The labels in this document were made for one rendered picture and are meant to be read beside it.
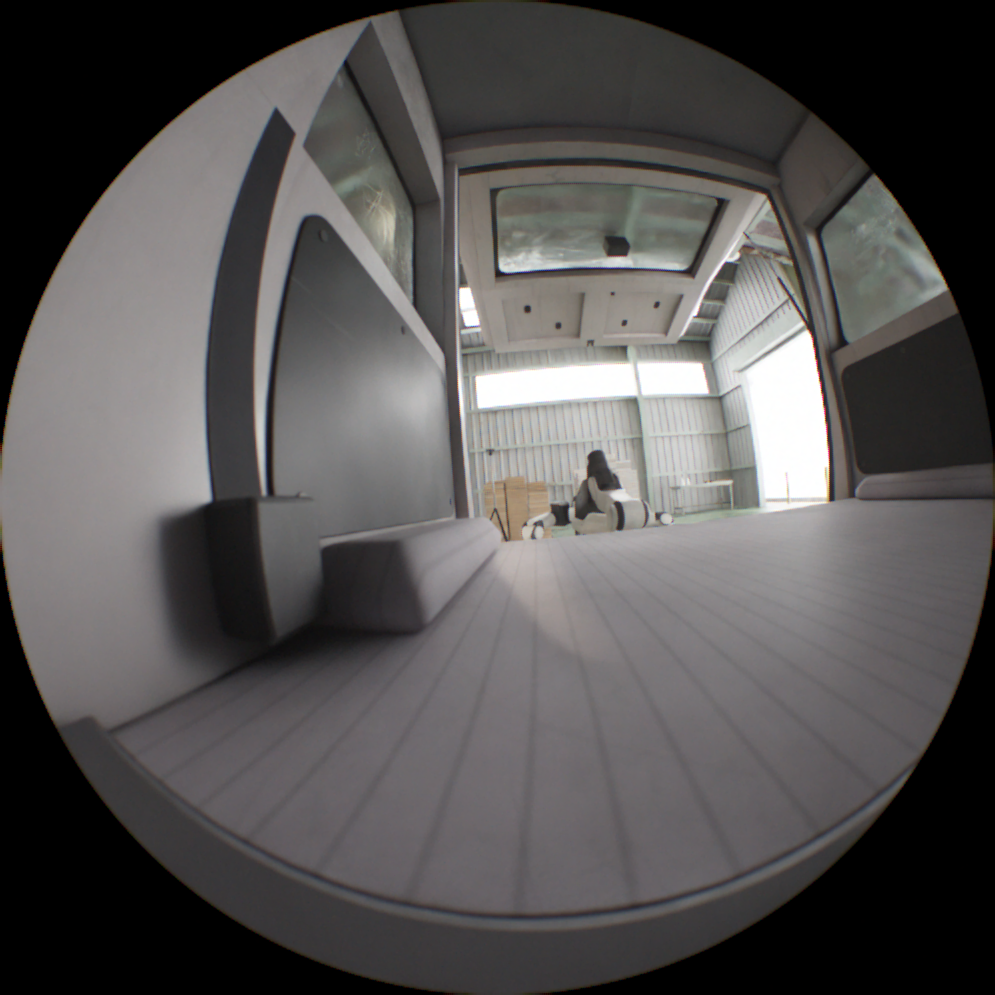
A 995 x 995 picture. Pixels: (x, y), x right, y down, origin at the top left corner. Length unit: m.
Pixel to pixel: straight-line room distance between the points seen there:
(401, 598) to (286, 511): 0.09
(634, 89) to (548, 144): 0.34
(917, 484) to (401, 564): 1.10
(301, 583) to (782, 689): 0.26
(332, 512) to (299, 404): 0.11
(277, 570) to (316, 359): 0.21
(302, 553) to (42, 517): 0.16
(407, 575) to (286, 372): 0.19
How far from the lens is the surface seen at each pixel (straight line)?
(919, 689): 0.18
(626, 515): 1.58
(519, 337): 2.12
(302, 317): 0.35
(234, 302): 0.29
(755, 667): 0.19
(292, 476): 0.29
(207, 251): 0.29
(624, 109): 1.31
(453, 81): 1.17
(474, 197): 1.37
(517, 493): 5.56
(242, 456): 0.26
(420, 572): 0.25
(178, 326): 0.25
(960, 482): 1.02
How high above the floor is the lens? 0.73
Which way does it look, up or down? 1 degrees up
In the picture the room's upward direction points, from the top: 5 degrees counter-clockwise
